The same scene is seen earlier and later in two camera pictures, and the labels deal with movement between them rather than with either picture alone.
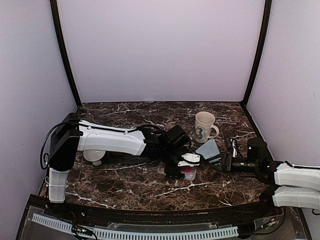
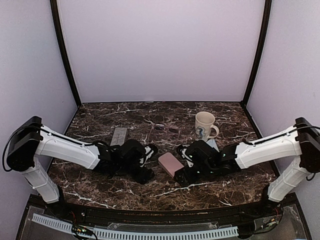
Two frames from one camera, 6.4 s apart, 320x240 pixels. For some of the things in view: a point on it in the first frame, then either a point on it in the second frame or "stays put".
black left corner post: (59, 34) stays put
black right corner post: (260, 50) stays put
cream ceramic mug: (204, 128) stays put
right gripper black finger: (216, 160) → (185, 177)
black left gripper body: (172, 173) → (126, 169)
